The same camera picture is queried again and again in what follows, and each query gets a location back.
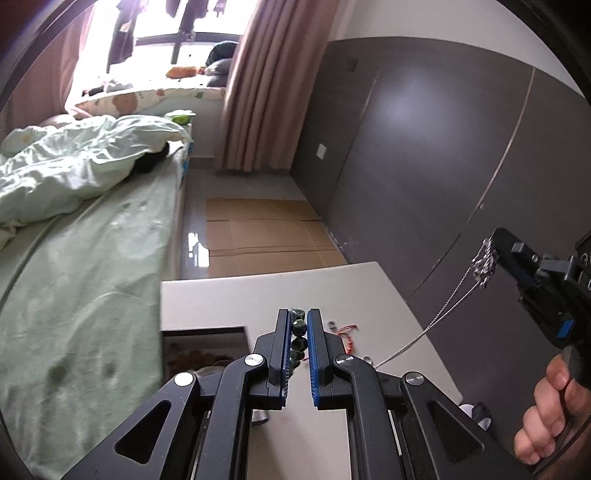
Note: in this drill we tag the orange plush toy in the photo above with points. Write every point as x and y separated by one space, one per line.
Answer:
182 72

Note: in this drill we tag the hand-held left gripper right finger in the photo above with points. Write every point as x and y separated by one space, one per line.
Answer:
314 350

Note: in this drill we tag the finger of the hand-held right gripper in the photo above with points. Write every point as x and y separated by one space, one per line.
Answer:
521 277
551 265

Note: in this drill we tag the black jewelry box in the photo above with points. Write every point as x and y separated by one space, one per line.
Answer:
207 344

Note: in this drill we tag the printed window seat cushion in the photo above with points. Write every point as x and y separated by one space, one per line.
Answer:
138 99

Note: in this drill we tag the pink pillow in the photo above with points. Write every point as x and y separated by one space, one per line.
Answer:
57 121

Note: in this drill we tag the white grey slipper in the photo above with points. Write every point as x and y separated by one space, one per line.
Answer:
468 410

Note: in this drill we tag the cartoon print bed side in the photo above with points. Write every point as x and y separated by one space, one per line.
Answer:
186 157

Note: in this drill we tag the white wall outlet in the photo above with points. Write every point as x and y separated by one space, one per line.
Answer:
321 151

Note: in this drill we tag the dark hanging garment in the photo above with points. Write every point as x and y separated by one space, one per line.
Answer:
188 18
122 32

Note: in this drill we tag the cardboard sheet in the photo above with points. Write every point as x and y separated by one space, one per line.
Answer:
258 230

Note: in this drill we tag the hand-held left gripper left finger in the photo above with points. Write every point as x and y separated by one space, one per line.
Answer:
282 341

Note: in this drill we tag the green bed sheet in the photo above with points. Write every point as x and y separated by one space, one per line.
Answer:
92 300

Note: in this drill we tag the black cushion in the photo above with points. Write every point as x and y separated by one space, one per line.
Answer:
224 50

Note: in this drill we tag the clothes on window seat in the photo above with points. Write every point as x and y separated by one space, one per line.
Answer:
111 87

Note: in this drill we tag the grey wardrobe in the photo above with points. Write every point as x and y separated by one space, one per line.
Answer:
415 161

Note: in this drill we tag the green toy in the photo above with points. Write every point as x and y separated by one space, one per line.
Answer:
180 117

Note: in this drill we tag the person's right hand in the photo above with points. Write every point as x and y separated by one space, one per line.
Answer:
549 406

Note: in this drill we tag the light green quilt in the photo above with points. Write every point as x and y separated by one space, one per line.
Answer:
69 157

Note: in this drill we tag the grey pillow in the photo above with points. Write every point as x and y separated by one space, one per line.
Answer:
217 74

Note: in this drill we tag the pink curtain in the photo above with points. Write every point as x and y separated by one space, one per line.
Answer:
268 92
60 60

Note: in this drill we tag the white low table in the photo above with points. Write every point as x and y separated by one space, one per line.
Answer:
277 286

